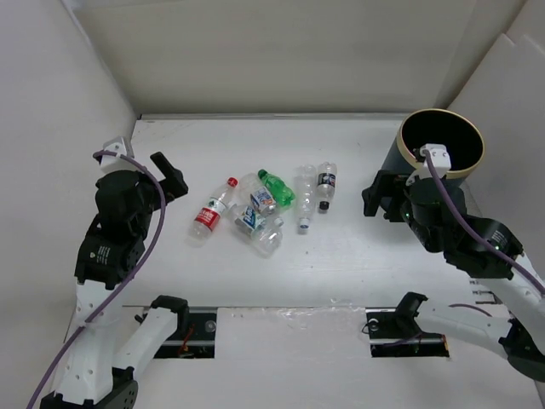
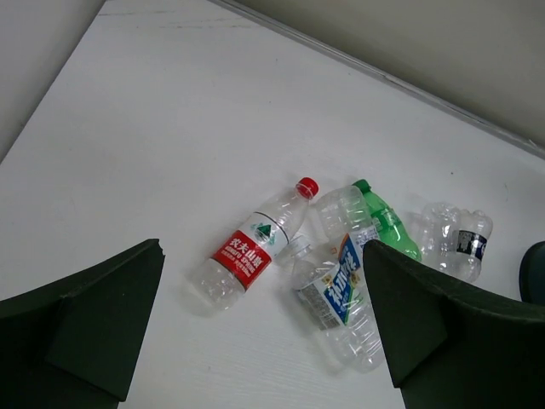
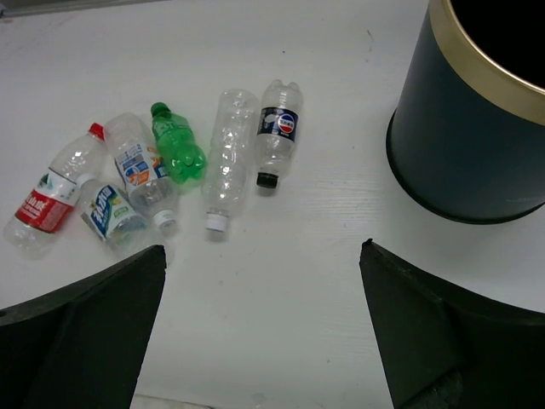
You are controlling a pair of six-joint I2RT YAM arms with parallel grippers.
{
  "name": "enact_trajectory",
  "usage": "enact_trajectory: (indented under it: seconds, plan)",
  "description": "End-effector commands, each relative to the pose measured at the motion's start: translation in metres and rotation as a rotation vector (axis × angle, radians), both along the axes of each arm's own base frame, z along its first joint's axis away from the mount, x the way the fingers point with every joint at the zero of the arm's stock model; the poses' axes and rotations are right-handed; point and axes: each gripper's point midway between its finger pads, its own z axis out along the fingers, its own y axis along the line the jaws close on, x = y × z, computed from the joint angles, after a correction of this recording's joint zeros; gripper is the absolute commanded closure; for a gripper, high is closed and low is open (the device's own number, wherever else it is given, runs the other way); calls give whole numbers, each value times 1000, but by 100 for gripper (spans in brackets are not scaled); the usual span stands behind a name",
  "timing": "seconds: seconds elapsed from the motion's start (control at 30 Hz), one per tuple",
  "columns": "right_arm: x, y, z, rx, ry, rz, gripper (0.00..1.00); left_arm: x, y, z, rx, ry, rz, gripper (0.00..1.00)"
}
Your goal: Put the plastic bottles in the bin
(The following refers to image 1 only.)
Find red label clear bottle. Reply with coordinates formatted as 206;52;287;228
187;176;238;247

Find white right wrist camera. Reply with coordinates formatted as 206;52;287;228
405;143;451;187

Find blue white label clear bottle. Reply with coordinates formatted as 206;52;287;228
229;204;267;238

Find orange blue label clear bottle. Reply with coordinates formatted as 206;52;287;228
238;173;277;216

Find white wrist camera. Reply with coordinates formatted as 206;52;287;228
97;136;135;175
405;143;451;187

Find green plastic bottle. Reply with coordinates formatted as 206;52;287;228
257;169;295;208

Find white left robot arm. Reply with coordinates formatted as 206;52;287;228
28;150;190;408

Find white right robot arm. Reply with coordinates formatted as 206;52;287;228
362;170;544;382

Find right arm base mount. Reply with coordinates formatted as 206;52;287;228
361;307;450;359

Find dark blue gold-rimmed bin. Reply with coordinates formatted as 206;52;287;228
381;108;486;201

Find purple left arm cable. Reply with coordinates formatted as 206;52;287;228
25;149;166;409

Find crushed clear bottle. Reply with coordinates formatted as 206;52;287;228
252;216;284;257

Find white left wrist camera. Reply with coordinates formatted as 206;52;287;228
97;136;135;175

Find tall clear unlabeled bottle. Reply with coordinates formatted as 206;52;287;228
295;164;317;234

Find dark label black cap bottle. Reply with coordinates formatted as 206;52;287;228
316;162;337;213

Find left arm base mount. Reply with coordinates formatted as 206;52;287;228
135;296;218;359

